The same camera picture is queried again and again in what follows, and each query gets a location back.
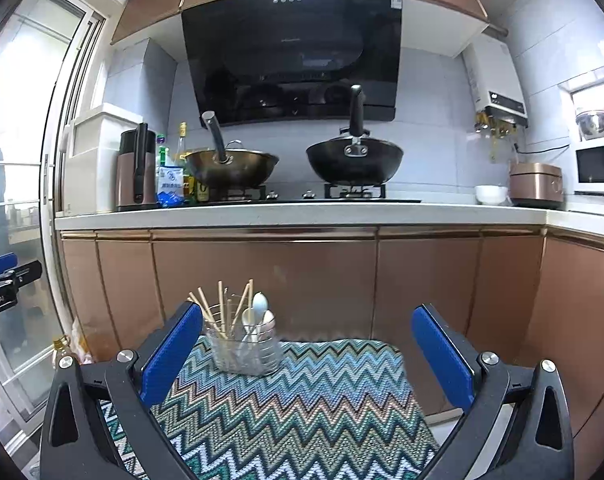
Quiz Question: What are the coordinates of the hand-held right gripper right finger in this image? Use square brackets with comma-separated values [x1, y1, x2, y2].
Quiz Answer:
[411, 303, 576, 480]

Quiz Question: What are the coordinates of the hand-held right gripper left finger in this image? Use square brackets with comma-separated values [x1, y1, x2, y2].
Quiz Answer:
[39, 301, 204, 480]

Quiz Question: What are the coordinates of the glass sliding door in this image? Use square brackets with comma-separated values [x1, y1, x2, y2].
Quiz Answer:
[0, 0, 108, 426]

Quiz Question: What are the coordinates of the zigzag knitted cloth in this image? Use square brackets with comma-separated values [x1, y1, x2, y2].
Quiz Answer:
[94, 337, 440, 480]

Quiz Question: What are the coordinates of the white storage box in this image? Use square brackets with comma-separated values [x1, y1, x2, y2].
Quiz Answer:
[61, 102, 146, 214]

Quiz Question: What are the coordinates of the copper kitchen base cabinet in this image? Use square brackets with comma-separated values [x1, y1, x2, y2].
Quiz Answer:
[59, 226, 604, 480]

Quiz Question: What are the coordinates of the blue salt bag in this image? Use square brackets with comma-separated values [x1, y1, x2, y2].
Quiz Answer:
[155, 164, 185, 209]

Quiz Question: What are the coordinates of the brown electric kettle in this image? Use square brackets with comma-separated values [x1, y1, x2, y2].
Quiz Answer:
[115, 122, 159, 212]

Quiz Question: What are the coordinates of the white bowl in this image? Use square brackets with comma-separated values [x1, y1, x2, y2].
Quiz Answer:
[474, 185, 510, 206]

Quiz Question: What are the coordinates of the steel wok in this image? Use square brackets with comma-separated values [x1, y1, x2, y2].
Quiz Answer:
[184, 110, 281, 190]

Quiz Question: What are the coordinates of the brown rice cooker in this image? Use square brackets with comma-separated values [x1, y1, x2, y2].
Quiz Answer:
[508, 162, 565, 209]

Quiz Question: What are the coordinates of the gas stove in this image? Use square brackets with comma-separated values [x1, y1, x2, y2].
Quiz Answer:
[202, 182, 423, 205]

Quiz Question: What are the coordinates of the black wok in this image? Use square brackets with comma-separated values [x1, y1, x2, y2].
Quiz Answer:
[305, 84, 405, 185]

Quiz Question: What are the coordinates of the white microwave oven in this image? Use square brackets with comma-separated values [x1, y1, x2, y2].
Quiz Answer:
[574, 134, 604, 197]

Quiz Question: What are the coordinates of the steel pot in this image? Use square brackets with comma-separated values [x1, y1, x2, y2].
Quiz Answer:
[575, 107, 604, 141]

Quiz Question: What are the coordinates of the white water heater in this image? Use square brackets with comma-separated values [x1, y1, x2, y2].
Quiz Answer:
[463, 35, 530, 135]

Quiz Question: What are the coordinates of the black range hood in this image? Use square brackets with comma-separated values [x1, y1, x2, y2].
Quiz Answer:
[181, 0, 403, 129]

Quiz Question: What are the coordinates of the metal wire utensil rack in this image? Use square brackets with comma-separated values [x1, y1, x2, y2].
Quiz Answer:
[238, 324, 285, 377]

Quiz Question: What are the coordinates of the black power cable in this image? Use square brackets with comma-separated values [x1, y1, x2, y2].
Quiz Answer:
[513, 142, 571, 156]

